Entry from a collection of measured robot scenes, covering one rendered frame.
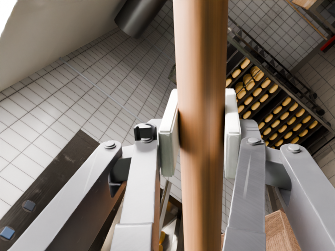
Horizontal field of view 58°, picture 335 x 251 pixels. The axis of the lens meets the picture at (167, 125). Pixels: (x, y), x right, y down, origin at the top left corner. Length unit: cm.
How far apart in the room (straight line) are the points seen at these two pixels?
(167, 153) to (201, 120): 3
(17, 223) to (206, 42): 145
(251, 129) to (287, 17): 513
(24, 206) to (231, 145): 148
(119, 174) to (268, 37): 517
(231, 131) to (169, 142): 3
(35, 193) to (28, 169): 15
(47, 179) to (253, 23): 421
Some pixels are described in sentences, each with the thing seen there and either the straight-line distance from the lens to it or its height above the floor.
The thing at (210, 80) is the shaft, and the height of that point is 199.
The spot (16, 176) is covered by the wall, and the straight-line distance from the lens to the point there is 170.
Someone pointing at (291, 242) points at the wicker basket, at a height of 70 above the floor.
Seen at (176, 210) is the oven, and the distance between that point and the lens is 226.
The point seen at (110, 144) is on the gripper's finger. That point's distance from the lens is 16.
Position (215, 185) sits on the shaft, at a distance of 21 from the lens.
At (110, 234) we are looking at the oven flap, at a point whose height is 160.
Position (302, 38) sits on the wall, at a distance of 541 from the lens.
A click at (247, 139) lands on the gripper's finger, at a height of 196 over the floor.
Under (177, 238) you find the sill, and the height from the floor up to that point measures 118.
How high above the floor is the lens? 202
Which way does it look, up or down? 10 degrees down
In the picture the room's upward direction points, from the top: 52 degrees counter-clockwise
